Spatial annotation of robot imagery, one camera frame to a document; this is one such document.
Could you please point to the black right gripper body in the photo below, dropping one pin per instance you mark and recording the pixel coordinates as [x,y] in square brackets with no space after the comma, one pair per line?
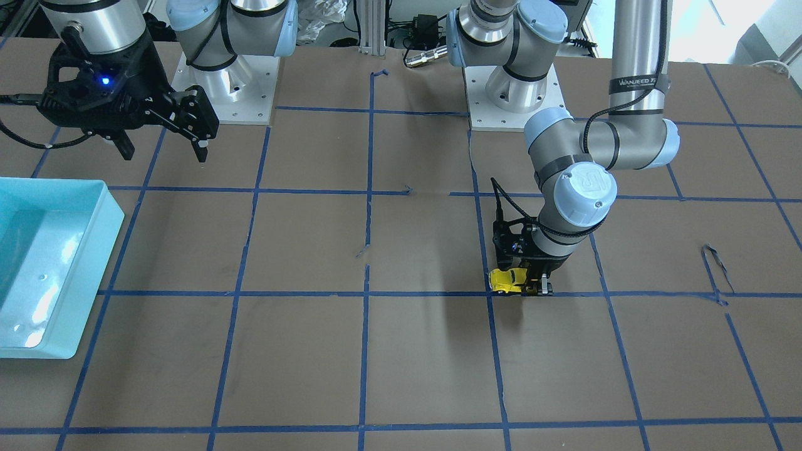
[148,76]

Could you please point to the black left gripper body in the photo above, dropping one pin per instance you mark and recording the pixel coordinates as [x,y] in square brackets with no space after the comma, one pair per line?
[547,262]

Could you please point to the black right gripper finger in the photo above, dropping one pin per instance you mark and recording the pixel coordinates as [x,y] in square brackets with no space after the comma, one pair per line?
[189,113]
[121,141]

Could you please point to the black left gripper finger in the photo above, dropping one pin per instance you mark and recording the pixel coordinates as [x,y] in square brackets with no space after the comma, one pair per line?
[544,286]

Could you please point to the yellow beetle toy car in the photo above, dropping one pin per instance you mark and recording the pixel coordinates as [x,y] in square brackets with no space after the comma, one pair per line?
[518,280]

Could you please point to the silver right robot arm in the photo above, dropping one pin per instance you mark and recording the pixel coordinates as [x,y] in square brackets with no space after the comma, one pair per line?
[210,34]

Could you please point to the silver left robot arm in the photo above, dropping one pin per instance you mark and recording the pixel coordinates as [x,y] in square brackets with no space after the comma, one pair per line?
[573,161]

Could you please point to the light blue plastic bin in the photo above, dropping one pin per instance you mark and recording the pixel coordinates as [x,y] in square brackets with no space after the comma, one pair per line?
[57,237]

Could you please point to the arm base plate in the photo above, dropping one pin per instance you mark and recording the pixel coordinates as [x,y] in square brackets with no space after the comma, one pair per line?
[499,103]
[241,94]

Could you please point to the aluminium frame post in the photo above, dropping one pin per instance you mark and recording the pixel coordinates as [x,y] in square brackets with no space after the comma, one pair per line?
[373,16]

